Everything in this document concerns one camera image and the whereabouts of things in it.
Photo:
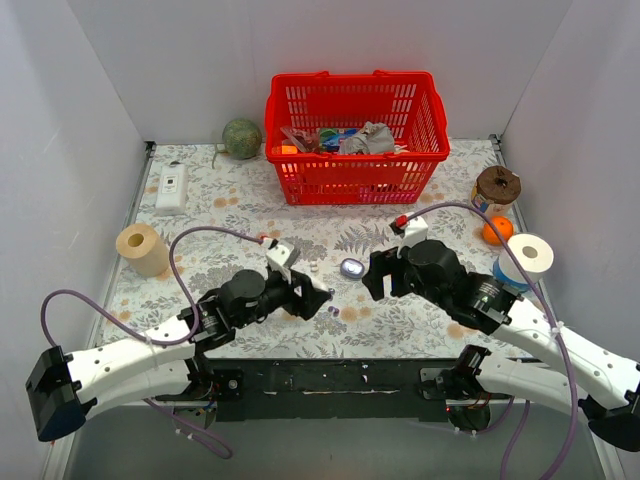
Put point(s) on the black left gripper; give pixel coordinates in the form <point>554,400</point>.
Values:
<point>297,297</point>

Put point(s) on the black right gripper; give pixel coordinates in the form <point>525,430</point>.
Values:
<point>392,270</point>

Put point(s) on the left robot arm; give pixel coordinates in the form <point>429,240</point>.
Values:
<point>65,389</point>

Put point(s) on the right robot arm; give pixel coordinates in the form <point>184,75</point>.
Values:
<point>576,374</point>

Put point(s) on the purple earbud charging case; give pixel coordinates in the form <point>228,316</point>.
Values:
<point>352,268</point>

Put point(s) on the orange fruit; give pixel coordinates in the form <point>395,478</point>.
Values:
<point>499,227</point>

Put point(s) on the crumpled grey bag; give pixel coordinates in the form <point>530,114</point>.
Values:
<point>371,139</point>

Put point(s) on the brown lidded jar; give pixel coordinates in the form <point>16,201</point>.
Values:
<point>495,190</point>

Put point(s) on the red plastic shopping basket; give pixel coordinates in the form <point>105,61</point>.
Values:
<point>308,115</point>

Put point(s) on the floral patterned table mat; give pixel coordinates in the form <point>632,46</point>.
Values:
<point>230,203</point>

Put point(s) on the white toilet paper roll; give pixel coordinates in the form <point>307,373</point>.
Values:
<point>534,254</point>

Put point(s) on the beige paper roll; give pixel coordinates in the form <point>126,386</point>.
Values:
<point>143,249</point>

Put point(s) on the green melon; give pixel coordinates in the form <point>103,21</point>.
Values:
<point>242,138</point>

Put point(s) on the white rectangular device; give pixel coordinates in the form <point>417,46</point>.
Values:
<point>172,190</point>

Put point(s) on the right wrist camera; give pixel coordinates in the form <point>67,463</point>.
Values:
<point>410,229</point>

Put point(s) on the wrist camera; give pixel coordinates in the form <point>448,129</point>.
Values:
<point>280,256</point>
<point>410,229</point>

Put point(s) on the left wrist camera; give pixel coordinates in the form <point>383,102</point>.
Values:
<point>280,256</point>

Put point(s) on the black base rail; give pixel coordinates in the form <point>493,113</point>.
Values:
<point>278,389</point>

